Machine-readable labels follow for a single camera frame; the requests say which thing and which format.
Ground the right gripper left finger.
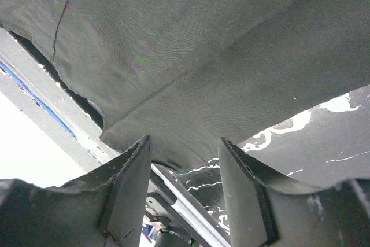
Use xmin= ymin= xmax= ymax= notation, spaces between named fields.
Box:
xmin=1 ymin=135 xmax=151 ymax=246

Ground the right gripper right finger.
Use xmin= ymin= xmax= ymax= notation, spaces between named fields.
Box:
xmin=218 ymin=137 xmax=369 ymax=246

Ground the black button shirt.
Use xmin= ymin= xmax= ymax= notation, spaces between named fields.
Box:
xmin=1 ymin=0 xmax=369 ymax=171

